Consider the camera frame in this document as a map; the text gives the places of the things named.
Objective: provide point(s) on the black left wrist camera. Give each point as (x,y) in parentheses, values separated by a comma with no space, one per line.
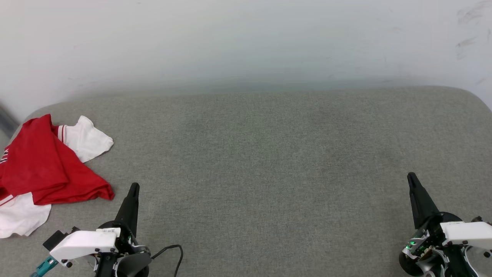
(54,241)

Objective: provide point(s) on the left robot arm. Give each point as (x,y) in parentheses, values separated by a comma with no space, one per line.
(134,265)

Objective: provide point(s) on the grey fabric sofa cushion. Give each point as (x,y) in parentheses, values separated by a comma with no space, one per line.
(269,173)

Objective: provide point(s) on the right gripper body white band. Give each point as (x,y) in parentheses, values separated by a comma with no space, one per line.
(467,232)

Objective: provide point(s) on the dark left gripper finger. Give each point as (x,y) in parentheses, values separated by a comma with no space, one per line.
(130,207)

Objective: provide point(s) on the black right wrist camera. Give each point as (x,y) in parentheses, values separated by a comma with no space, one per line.
(478,219)

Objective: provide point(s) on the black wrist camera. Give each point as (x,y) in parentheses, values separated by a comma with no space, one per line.
(54,241)
(478,219)

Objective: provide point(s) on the red and white jersey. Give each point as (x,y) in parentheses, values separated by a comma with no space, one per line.
(34,161)

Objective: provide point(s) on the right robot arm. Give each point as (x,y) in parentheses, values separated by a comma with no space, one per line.
(408,266)

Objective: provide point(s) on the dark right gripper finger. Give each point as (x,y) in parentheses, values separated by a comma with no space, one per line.
(421,202)

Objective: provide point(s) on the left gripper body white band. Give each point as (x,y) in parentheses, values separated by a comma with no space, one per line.
(82,243)

